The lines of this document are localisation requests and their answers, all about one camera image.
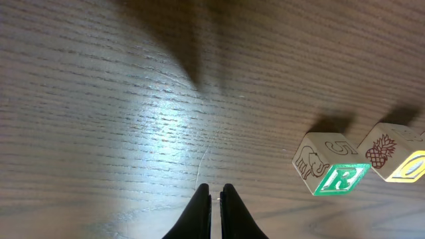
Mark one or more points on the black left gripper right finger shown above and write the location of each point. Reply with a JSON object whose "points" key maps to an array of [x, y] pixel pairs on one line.
{"points": [[236, 221]]}

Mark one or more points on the yellow block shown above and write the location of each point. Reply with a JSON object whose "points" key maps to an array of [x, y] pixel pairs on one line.
{"points": [[395, 152]]}

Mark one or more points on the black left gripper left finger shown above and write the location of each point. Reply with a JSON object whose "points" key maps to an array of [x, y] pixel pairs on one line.
{"points": [[195, 220]]}

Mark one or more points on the green R letter block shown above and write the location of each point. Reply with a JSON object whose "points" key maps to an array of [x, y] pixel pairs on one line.
{"points": [[329, 164]]}

